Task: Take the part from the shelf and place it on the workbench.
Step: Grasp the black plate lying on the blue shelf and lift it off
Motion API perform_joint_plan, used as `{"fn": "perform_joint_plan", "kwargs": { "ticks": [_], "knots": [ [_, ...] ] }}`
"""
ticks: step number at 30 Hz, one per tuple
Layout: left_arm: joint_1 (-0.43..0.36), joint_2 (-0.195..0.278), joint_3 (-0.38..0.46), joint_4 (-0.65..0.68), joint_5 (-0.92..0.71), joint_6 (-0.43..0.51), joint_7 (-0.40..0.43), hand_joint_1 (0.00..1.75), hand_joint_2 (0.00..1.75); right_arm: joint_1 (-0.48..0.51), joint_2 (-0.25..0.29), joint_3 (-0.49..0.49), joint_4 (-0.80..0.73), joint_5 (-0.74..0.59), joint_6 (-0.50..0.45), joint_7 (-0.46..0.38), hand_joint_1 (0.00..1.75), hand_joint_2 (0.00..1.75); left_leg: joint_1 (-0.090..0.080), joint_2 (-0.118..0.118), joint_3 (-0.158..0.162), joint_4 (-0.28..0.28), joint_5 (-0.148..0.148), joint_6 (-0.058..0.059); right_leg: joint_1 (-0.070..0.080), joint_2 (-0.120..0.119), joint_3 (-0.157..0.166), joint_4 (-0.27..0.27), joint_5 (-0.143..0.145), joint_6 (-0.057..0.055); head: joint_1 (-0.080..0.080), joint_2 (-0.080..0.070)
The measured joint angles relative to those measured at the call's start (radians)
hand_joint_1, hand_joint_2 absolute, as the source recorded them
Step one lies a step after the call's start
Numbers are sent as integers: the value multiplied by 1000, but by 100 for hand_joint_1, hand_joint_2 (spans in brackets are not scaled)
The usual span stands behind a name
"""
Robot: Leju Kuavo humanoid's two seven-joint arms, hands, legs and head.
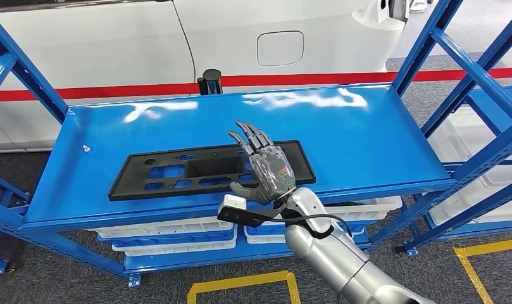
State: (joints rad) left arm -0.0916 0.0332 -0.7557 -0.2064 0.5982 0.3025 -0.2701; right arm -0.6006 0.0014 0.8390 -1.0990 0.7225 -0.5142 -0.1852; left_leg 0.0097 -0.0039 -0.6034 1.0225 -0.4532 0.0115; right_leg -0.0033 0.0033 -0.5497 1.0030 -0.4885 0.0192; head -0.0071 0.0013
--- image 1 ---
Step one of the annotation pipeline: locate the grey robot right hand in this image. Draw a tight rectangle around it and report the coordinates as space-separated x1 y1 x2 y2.
227 120 297 206

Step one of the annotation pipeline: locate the black plastic panel part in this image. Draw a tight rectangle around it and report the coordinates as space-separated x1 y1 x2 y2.
108 140 317 202

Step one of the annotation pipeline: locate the blue plastic crate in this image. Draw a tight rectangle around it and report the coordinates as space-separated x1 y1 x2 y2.
97 228 239 249
245 221 368 238

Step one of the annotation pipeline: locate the white translucent plastic crate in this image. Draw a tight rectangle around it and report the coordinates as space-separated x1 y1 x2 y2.
425 106 512 227

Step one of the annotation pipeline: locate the white rounded machine housing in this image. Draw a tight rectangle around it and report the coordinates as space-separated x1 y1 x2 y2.
351 0 408 34

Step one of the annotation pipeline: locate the white car body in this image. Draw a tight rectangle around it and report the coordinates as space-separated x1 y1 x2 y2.
0 0 408 154

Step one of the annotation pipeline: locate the yellow floor tape outline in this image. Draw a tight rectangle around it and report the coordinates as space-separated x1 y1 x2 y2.
453 237 512 304

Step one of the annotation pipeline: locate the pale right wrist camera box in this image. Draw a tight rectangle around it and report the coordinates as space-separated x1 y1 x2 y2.
216 193 284 231

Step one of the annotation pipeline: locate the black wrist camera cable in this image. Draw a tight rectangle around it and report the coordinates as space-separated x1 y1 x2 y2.
259 200 354 241

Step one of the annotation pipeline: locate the black barrier stanchion post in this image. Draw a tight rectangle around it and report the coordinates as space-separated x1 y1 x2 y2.
197 68 224 96

